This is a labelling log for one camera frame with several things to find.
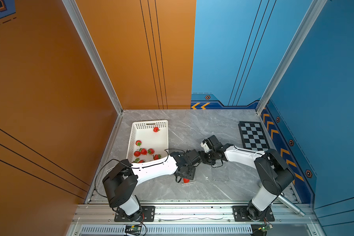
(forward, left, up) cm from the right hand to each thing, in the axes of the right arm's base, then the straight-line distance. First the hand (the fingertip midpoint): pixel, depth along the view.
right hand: (198, 160), depth 90 cm
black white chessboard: (+18, -38, +2) cm, 42 cm away
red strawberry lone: (+24, +29, +1) cm, 38 cm away
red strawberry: (-12, +8, 0) cm, 14 cm away
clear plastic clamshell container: (-8, -13, -3) cm, 15 cm away
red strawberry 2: (+12, +39, +2) cm, 41 cm away
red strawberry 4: (+5, +39, 0) cm, 40 cm away
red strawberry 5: (+6, +30, +1) cm, 31 cm away
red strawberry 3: (+6, +35, +1) cm, 35 cm away
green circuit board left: (-35, +34, -5) cm, 49 cm away
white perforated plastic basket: (+17, +34, -4) cm, 38 cm away
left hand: (-9, +5, +2) cm, 10 cm away
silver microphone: (-24, -46, 0) cm, 52 cm away
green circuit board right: (-34, -28, -3) cm, 44 cm away
